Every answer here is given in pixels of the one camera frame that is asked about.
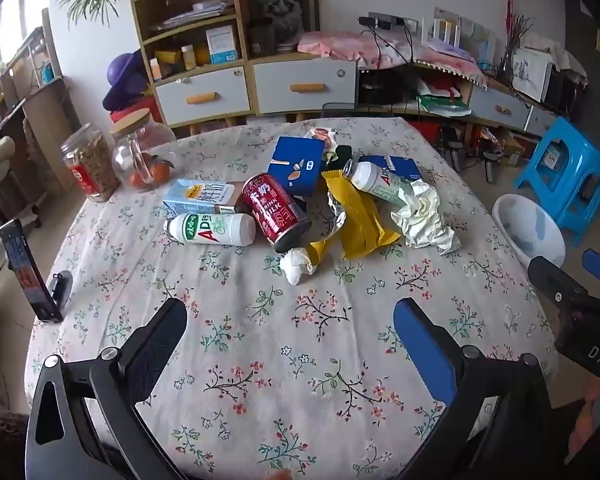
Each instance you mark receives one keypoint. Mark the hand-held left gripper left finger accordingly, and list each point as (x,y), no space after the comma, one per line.
(159,332)

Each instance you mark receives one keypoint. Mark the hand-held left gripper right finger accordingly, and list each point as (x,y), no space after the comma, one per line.
(425,355)

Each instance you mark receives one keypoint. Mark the white plastic bucket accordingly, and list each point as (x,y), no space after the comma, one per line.
(527,230)

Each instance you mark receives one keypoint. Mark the light blue milk carton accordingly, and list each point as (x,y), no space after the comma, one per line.
(195,195)

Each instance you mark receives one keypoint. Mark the yellow foil wrapper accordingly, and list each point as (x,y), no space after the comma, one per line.
(360,220)

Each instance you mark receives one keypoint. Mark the white tissue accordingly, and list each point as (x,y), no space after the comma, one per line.
(297,265)

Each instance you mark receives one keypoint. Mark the red drink can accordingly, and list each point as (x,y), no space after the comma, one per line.
(272,210)

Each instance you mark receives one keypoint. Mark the white green-label drink bottle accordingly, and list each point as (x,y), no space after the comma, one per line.
(210,229)
(375,180)

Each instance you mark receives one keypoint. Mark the dark blue carton box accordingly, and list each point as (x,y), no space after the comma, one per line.
(400,166)
(295,160)

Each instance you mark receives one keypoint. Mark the person's right forearm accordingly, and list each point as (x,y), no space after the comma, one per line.
(595,430)

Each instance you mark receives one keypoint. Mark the blue plastic stool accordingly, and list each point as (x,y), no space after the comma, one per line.
(565,160)

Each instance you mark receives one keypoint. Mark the floral tablecloth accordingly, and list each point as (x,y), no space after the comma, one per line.
(280,335)

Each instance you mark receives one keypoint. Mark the crumpled white paper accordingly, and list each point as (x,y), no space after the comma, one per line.
(425,220)

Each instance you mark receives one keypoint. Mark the smartphone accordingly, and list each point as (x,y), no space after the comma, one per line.
(27,270)

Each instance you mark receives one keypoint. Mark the tangerine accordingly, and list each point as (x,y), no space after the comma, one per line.
(160,171)
(139,180)

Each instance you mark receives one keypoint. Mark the black speaker box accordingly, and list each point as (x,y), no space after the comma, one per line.
(567,90)

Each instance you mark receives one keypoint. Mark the long wooden bench shelf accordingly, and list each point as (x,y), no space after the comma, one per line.
(500,107)

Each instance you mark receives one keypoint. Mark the plastic snack jar red label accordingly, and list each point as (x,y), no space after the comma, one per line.
(87,165)

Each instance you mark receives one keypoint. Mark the glass jar wooden lid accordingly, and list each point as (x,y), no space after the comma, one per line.
(140,140)

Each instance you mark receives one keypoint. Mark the ink painting paper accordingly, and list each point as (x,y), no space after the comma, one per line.
(530,72)

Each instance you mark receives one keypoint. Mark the green white plastic bag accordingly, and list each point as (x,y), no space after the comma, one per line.
(442,100)

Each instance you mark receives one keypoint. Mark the dark green packet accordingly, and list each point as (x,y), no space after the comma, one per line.
(339,157)

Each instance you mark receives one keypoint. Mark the white red snack packet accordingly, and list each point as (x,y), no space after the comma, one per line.
(322,137)

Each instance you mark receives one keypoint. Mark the wooden shelf cabinet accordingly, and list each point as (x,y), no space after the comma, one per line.
(200,95)

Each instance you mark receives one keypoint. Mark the dried twigs bunch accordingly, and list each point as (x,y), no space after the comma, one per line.
(515,40)

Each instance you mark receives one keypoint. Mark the cardboard shelf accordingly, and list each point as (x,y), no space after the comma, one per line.
(45,105)

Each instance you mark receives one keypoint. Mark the purple hat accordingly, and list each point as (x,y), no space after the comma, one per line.
(125,75)

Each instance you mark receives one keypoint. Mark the translucent dark chair backrest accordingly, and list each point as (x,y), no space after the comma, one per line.
(340,109)

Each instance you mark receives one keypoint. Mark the white rack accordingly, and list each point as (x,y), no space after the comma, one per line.
(447,27)

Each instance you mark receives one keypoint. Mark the low wooden drawer cabinet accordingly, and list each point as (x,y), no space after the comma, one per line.
(305,85)

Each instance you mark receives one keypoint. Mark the blue white box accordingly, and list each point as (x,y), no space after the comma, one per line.
(221,44)

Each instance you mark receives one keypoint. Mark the grey power strip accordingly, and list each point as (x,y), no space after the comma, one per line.
(392,21)

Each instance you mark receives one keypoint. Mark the pink floral cloth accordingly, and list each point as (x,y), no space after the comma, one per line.
(340,45)

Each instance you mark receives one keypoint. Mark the stack of papers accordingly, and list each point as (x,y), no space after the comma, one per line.
(195,14)

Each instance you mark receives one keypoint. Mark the framed picture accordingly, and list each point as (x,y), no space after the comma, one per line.
(282,5)

